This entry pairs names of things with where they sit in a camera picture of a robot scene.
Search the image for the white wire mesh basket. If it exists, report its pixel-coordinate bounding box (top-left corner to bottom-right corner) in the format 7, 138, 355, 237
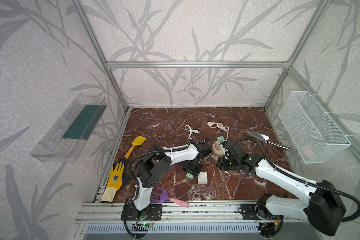
279, 91, 352, 164

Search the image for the purple pink garden fork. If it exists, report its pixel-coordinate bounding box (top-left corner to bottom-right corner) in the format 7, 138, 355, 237
151, 187, 190, 208

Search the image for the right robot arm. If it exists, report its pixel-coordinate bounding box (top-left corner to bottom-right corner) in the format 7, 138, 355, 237
217, 141, 360, 236

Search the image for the pink charger plug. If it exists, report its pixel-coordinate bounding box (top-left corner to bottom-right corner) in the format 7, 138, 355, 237
214, 141, 221, 151

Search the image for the clear plastic wall bin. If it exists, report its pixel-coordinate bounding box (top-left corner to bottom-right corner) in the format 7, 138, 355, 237
30, 94, 108, 163

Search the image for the aluminium frame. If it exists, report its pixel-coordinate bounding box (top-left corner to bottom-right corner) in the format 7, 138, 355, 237
70, 0, 360, 229

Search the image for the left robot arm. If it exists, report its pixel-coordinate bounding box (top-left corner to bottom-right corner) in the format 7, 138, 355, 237
121, 140, 212, 222

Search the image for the white USB charger plug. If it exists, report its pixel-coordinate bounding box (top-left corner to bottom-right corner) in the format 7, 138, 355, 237
198, 172, 208, 185

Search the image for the pink square power strip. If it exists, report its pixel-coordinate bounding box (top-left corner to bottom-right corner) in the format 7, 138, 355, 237
185, 125, 200, 141

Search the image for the beige round power strip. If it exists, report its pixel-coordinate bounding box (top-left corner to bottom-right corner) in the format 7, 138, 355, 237
206, 121, 231, 157

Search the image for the light green charger plug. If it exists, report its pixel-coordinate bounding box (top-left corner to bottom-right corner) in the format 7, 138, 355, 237
186, 172, 194, 179

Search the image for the pink object in basket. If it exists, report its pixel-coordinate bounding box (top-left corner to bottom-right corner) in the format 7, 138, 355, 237
302, 145, 316, 159

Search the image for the yellow black garden rake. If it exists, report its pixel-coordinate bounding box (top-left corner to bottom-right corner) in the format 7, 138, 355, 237
101, 158, 131, 203

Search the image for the yellow toy shovel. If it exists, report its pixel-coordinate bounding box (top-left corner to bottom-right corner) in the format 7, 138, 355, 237
125, 136, 146, 159

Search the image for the green USB charger plug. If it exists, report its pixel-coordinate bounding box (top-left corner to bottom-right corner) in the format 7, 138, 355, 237
217, 137, 225, 143

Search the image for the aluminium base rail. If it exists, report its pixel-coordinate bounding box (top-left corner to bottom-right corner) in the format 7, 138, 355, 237
74, 200, 328, 235

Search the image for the silver metal garden trowel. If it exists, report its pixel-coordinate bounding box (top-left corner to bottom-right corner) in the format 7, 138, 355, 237
245, 130, 290, 151

